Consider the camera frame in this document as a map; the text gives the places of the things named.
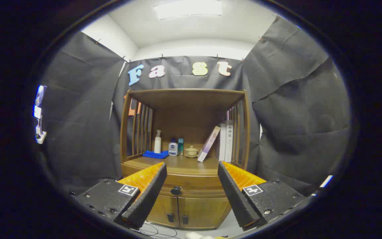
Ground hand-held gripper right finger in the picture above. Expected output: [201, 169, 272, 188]
[218, 161, 307, 232]

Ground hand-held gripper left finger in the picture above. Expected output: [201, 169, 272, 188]
[70, 162, 167, 230]

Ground wooden drawer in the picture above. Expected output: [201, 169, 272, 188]
[122, 168, 226, 199]

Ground wooden countertop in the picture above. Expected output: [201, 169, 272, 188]
[124, 154, 244, 176]

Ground wooden cabinet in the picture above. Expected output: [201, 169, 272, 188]
[120, 88, 251, 230]

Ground blue folded cloth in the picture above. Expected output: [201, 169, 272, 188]
[143, 150, 169, 159]

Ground white spray bottle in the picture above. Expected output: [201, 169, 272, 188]
[154, 130, 162, 154]

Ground white book with printed spine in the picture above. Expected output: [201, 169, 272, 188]
[225, 119, 234, 163]

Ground plain white book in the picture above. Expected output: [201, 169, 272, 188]
[218, 123, 227, 162]

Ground white rounded object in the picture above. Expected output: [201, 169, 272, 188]
[184, 232, 213, 239]

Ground purple and white book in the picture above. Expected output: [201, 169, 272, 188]
[197, 126, 221, 163]

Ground beige lidded teacup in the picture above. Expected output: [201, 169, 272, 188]
[184, 145, 199, 158]

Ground ceiling light panel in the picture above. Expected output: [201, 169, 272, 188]
[154, 0, 223, 20]

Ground black floor cables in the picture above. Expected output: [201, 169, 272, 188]
[130, 222, 178, 239]

